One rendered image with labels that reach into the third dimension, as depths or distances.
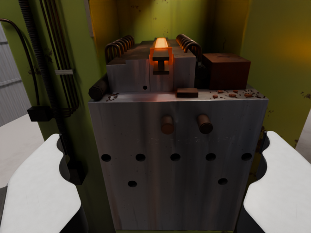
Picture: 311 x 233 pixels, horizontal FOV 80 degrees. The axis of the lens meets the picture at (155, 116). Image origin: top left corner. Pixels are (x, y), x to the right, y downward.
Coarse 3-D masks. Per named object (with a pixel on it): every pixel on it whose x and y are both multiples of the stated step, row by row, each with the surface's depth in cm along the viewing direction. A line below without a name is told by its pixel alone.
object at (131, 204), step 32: (128, 96) 42; (160, 96) 42; (224, 96) 40; (256, 96) 40; (96, 128) 43; (128, 128) 42; (160, 128) 42; (192, 128) 42; (224, 128) 42; (256, 128) 41; (128, 160) 47; (160, 160) 46; (192, 160) 46; (224, 160) 46; (128, 192) 52; (160, 192) 52; (192, 192) 51; (224, 192) 51; (128, 224) 59; (160, 224) 58; (192, 224) 58; (224, 224) 57
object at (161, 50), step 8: (160, 40) 59; (152, 48) 39; (160, 48) 39; (168, 48) 39; (152, 56) 39; (160, 56) 31; (168, 56) 31; (152, 64) 40; (160, 64) 31; (168, 64) 40; (160, 72) 32; (168, 72) 32
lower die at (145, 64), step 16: (144, 48) 57; (176, 48) 54; (112, 64) 42; (128, 64) 42; (144, 64) 42; (176, 64) 41; (192, 64) 41; (112, 80) 44; (128, 80) 43; (144, 80) 43; (160, 80) 43; (176, 80) 43; (192, 80) 43
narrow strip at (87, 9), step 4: (84, 0) 48; (84, 4) 48; (88, 4) 48; (88, 8) 49; (88, 12) 49; (88, 16) 50; (88, 20) 50; (88, 24) 50; (92, 24) 51; (88, 28) 51; (92, 28) 51; (92, 32) 51; (92, 36) 52
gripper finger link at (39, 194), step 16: (48, 144) 11; (64, 144) 12; (32, 160) 10; (48, 160) 9; (64, 160) 10; (16, 176) 9; (32, 176) 9; (48, 176) 8; (64, 176) 10; (16, 192) 8; (32, 192) 8; (48, 192) 8; (64, 192) 8; (16, 208) 7; (32, 208) 7; (48, 208) 7; (64, 208) 7; (80, 208) 7; (16, 224) 6; (32, 224) 6; (48, 224) 6; (64, 224) 6; (80, 224) 7
